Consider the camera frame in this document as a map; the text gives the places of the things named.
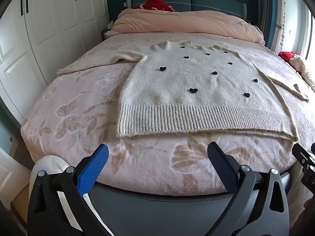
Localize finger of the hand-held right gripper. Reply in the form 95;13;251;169
292;143;315;170

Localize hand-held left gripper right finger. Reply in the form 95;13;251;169
207;142;291;236

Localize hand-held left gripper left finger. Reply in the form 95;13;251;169
27;144;116;236

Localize cream sweater with black hearts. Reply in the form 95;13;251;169
57;41;309;142

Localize pink floral blanket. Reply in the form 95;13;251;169
20;33;315;197

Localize cream crumpled cloth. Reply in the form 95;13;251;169
289;54;315;91

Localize small red cloth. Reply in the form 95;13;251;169
278;51;296;62

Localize pink duvet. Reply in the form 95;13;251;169
109;8;266;45

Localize white wardrobe doors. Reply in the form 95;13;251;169
0;0;110;118

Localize grey curtain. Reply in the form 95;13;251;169
256;0;279;47

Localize blue upholstered headboard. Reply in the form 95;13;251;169
125;0;249;22

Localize red cloth on pillow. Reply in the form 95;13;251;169
134;0;176;12

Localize hanging bead string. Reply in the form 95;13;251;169
281;0;287;53

